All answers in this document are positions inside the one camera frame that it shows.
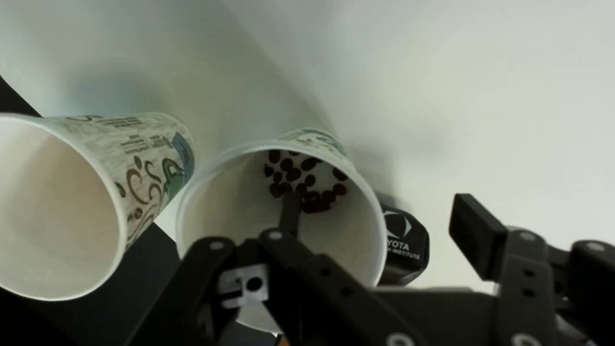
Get paper cup with colourful candies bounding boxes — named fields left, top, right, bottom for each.
left=0, top=112, right=198, bottom=304

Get paper cup with coffee beans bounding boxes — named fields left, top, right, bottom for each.
left=175, top=128, right=390, bottom=291

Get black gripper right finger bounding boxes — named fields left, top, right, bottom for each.
left=447, top=193, right=615, bottom=346

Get coffee beans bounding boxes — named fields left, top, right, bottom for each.
left=263, top=149, right=351, bottom=216

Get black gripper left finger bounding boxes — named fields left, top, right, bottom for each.
left=126, top=191, right=428, bottom=346

